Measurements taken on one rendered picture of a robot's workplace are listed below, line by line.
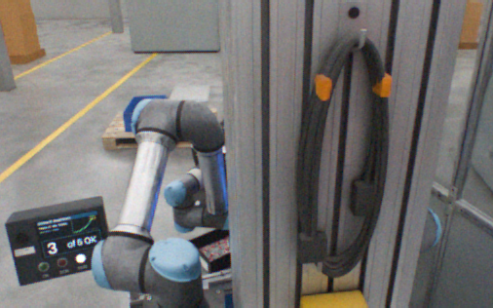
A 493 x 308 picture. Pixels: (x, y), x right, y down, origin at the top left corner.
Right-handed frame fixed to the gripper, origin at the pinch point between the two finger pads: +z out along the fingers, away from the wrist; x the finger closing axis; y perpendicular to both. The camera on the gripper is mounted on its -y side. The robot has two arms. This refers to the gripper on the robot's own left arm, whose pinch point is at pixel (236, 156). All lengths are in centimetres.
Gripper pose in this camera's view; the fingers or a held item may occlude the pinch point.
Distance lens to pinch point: 164.9
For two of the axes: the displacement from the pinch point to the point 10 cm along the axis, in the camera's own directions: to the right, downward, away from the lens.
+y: -8.3, -1.2, 5.4
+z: 5.5, -3.8, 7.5
